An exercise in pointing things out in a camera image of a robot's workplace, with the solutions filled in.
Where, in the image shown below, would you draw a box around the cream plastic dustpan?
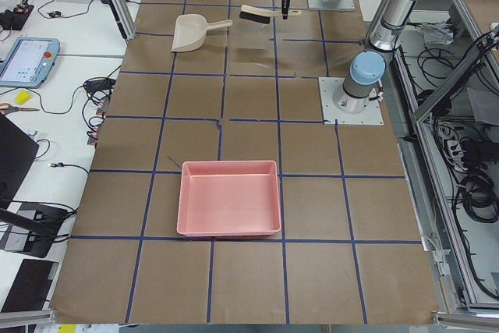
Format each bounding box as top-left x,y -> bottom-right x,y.
172,14 -> 232,52

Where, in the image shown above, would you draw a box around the pink plastic bin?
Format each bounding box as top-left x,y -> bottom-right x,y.
176,161 -> 281,237

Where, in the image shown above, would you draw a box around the blue teach pendant near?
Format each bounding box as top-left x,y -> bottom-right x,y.
1,37 -> 60,88

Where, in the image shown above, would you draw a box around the yellow sponge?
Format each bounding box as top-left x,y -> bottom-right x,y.
15,90 -> 33,105

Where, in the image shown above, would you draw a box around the black monitor stand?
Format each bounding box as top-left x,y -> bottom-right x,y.
1,115 -> 68,258

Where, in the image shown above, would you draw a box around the orange handled scissors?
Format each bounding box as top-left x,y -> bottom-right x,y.
0,102 -> 38,115

